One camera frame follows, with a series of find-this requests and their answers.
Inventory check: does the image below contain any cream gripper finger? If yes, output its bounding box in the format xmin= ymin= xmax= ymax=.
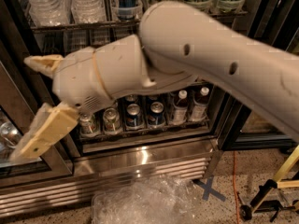
xmin=9 ymin=102 xmax=78 ymax=161

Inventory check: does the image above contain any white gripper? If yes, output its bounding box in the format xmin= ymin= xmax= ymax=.
xmin=23 ymin=35 xmax=156 ymax=113

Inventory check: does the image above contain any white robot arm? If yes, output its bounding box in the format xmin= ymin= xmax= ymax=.
xmin=9 ymin=1 xmax=299 ymax=163

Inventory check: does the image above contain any steel fridge door left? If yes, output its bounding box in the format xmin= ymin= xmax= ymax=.
xmin=0 ymin=42 xmax=73 ymax=189

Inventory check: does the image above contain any left clear water bottle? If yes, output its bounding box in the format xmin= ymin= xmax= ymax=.
xmin=29 ymin=0 xmax=70 ymax=27

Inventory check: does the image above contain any clear water bottle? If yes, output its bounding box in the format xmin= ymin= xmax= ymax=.
xmin=29 ymin=0 xmax=70 ymax=27
xmin=71 ymin=0 xmax=107 ymax=24

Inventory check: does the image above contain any white cap bottle left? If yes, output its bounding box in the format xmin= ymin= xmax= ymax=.
xmin=171 ymin=90 xmax=188 ymax=125

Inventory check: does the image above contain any white cap bottle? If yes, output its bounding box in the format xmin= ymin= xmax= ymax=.
xmin=189 ymin=87 xmax=209 ymax=122
xmin=171 ymin=90 xmax=188 ymax=125

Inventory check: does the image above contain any steel fridge base grille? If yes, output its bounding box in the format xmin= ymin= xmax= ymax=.
xmin=0 ymin=138 xmax=222 ymax=219

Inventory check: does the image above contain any white cap bottle right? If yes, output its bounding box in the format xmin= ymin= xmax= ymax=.
xmin=189 ymin=87 xmax=209 ymax=122

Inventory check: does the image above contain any black fridge door right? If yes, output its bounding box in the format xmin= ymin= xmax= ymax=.
xmin=218 ymin=0 xmax=299 ymax=151

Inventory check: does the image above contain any green silver can front left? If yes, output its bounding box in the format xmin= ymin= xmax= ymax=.
xmin=79 ymin=114 xmax=96 ymax=134

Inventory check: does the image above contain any green silver can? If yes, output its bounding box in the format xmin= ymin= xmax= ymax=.
xmin=103 ymin=107 xmax=121 ymax=132
xmin=79 ymin=114 xmax=96 ymax=134

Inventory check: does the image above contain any can behind left glass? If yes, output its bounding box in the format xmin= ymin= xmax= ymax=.
xmin=0 ymin=121 xmax=22 ymax=149

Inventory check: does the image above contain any blue pepsi can front left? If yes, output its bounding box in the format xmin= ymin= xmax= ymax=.
xmin=126 ymin=104 xmax=142 ymax=127

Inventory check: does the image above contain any blue pepsi can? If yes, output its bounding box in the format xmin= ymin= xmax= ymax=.
xmin=148 ymin=102 xmax=164 ymax=125
xmin=147 ymin=94 xmax=160 ymax=104
xmin=126 ymin=104 xmax=142 ymax=127
xmin=125 ymin=94 xmax=138 ymax=104

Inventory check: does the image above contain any blue pepsi can rear left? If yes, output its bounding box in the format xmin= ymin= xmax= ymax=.
xmin=125 ymin=94 xmax=138 ymax=104

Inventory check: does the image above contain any blue pepsi can rear right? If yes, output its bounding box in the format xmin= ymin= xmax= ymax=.
xmin=147 ymin=94 xmax=160 ymax=104

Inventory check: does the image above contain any blue pepsi can front right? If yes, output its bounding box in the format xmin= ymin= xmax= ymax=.
xmin=148 ymin=102 xmax=164 ymax=125

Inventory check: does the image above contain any clear plastic bin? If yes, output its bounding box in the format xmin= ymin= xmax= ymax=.
xmin=92 ymin=175 xmax=196 ymax=224

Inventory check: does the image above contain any blue tape cross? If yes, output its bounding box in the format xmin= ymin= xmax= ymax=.
xmin=193 ymin=176 xmax=226 ymax=202

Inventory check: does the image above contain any yellow black wheeled stand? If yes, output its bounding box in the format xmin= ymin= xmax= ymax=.
xmin=239 ymin=146 xmax=299 ymax=222

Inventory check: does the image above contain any top wire shelf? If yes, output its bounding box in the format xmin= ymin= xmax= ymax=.
xmin=31 ymin=10 xmax=248 ymax=33

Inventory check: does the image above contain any wire shelf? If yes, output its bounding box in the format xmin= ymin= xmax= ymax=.
xmin=78 ymin=119 xmax=209 ymax=144
xmin=31 ymin=10 xmax=248 ymax=33

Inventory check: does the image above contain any bottom wire shelf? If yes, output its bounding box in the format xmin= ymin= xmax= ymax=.
xmin=78 ymin=119 xmax=209 ymax=144

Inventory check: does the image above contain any orange cable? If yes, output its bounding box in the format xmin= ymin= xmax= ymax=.
xmin=232 ymin=150 xmax=241 ymax=224

